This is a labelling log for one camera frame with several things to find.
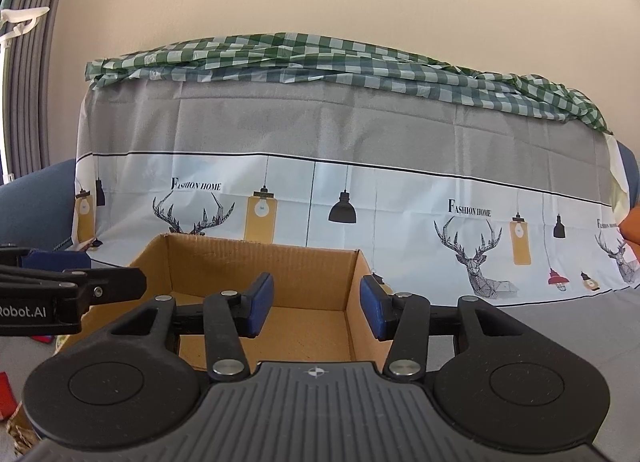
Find green checkered cloth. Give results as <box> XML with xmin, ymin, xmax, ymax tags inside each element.
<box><xmin>85</xmin><ymin>32</ymin><xmax>610</xmax><ymax>134</ymax></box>

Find orange cushion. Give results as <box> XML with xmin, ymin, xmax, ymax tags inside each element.
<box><xmin>620</xmin><ymin>205</ymin><xmax>640</xmax><ymax>250</ymax></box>

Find clear bag of cookies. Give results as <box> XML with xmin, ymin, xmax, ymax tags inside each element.
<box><xmin>6</xmin><ymin>404</ymin><xmax>41</xmax><ymax>456</ymax></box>

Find grey curtain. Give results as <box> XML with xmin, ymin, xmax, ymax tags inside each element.
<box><xmin>1</xmin><ymin>0</ymin><xmax>59</xmax><ymax>181</ymax></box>

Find plain red snack packet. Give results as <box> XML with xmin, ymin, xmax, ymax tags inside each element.
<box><xmin>0</xmin><ymin>372</ymin><xmax>17</xmax><ymax>421</ymax></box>

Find grey deer print cover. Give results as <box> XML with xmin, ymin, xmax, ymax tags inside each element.
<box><xmin>74</xmin><ymin>80</ymin><xmax>639</xmax><ymax>304</ymax></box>

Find red chip packet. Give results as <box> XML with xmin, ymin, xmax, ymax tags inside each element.
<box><xmin>30</xmin><ymin>335</ymin><xmax>54</xmax><ymax>344</ymax></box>

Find open cardboard box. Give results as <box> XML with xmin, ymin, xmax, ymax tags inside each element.
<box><xmin>53</xmin><ymin>232</ymin><xmax>396</xmax><ymax>373</ymax></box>

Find white floor lamp stand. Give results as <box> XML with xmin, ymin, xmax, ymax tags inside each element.
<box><xmin>0</xmin><ymin>6</ymin><xmax>50</xmax><ymax>184</ymax></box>

